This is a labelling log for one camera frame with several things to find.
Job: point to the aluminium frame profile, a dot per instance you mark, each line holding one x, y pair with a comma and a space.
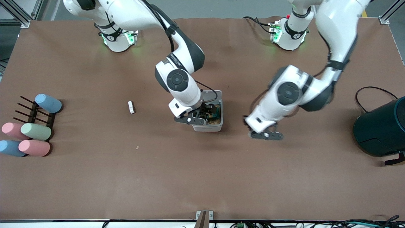
19, 14
386, 17

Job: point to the white square trash bin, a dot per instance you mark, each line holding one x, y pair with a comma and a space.
207, 128

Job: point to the black cup rack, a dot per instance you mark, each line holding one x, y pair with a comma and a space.
41, 118

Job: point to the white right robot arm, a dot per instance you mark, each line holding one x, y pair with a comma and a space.
177, 80

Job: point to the blue plastic cup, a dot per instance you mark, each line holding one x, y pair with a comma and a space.
49, 103
11, 148

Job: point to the brown paper table cover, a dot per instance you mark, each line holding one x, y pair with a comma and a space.
190, 177

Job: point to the pink plastic cup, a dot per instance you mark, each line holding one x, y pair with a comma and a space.
11, 130
34, 148

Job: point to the dark teal round container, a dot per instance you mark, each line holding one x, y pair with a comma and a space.
379, 129

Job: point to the green plastic cup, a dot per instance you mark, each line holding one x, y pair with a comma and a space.
36, 132

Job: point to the small white box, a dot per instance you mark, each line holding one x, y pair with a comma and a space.
131, 107

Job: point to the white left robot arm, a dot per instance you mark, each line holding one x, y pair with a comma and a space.
289, 93

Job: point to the black curved foot piece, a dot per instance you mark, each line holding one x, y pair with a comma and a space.
395, 160

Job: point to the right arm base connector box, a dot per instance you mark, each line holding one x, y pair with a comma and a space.
133, 36

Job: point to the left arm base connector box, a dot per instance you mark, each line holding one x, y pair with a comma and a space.
275, 31

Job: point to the metal table edge bracket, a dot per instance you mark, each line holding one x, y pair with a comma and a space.
204, 216

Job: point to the small green connector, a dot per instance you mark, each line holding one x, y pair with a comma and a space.
240, 225

